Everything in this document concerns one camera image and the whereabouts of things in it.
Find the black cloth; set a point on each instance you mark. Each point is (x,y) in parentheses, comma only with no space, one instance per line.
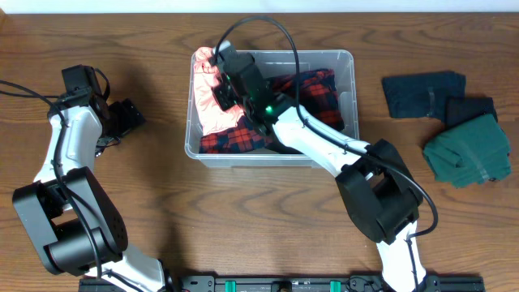
(460,110)

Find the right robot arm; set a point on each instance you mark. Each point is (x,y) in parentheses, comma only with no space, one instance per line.
(377,189)

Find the red navy plaid shirt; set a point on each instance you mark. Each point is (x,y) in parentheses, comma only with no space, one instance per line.
(318,95)

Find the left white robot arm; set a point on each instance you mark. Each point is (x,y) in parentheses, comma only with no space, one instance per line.
(72,223)

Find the clear plastic storage bin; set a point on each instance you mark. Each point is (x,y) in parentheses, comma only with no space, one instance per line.
(273,63)

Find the dark navy garment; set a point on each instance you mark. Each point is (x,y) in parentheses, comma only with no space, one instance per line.
(422,95)

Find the pink garment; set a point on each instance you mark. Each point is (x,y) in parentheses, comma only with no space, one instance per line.
(206,77)

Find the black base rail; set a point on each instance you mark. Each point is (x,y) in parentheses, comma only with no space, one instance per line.
(355,283)

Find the dark green garment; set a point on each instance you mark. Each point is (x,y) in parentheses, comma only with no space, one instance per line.
(475,151)

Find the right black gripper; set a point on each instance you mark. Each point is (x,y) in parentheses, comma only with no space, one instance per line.
(223,96)

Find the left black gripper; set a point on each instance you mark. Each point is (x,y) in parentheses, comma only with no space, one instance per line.
(122,118)

